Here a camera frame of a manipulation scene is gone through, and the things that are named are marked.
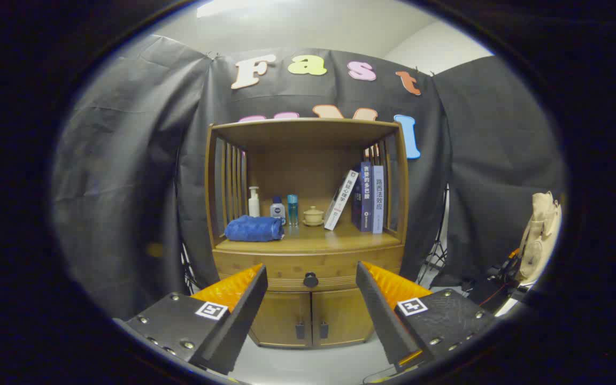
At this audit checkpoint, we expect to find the wooden cabinet door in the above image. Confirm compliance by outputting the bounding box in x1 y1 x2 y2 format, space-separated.
248 291 313 348
312 289 375 345

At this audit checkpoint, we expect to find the dark blue book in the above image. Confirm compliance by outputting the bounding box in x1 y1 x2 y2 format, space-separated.
351 162 374 232

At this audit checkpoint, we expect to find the black device with orange tip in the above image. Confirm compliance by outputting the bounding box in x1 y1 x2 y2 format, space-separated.
468 249 533 313

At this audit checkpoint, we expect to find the beige lidded teacup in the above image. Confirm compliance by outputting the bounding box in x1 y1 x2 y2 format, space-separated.
302 206 325 227

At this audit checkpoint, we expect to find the wooden cabinet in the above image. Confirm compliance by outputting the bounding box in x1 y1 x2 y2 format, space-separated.
205 118 410 349

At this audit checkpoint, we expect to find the wooden drawer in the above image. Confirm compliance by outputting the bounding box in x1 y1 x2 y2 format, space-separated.
213 245 405 292

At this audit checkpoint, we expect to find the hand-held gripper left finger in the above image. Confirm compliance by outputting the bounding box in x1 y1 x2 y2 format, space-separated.
113 262 269 376

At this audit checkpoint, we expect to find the blue rolled towel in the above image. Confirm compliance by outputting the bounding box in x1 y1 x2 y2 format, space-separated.
225 215 286 242

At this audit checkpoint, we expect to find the pale purple book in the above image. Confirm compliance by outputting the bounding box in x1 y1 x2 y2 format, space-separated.
372 165 385 234

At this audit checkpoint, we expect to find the black tripod stand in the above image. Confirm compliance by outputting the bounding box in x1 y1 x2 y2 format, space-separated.
415 184 450 287

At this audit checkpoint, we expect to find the white book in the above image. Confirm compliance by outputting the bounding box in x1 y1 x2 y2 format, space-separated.
324 170 359 231

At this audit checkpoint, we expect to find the white blue-capped lotion bottle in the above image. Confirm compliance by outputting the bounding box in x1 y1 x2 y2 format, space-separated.
270 196 287 225

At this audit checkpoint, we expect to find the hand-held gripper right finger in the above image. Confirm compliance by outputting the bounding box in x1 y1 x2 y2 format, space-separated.
355 260 498 373

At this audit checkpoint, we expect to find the beige bag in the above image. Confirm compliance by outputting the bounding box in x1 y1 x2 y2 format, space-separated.
517 191 563 284

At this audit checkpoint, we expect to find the wooden countertop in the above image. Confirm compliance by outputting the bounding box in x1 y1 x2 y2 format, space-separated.
216 222 402 253

